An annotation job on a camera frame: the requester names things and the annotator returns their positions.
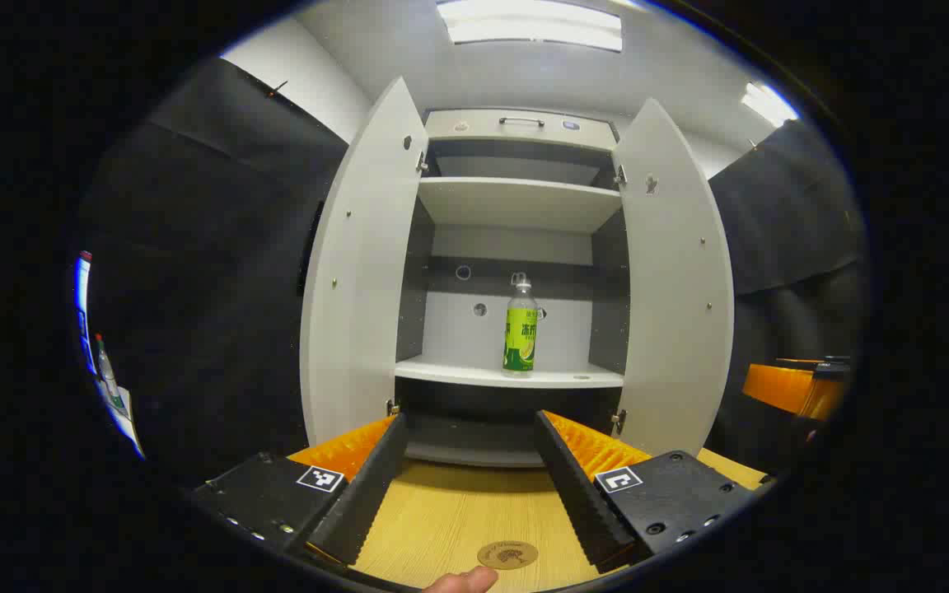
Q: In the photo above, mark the round cork coaster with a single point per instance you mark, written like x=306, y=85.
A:
x=507, y=555

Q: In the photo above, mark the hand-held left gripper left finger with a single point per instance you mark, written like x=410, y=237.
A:
x=367, y=494

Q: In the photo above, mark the green label bottle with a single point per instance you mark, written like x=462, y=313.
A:
x=521, y=338

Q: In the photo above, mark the grey cabinet door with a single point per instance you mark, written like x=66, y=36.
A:
x=672, y=313
x=359, y=288

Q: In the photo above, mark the black backdrop cloth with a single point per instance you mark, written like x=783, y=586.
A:
x=219, y=288

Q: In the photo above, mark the large ceiling light panel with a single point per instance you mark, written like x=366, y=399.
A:
x=532, y=25

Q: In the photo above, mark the red cap clear bottle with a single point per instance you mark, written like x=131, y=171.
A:
x=108, y=375

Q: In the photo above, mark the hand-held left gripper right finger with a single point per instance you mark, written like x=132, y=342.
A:
x=577, y=494

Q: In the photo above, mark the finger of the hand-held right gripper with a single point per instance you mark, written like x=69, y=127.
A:
x=779, y=389
x=827, y=399

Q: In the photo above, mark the small ceiling light panel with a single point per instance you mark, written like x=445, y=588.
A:
x=767, y=105

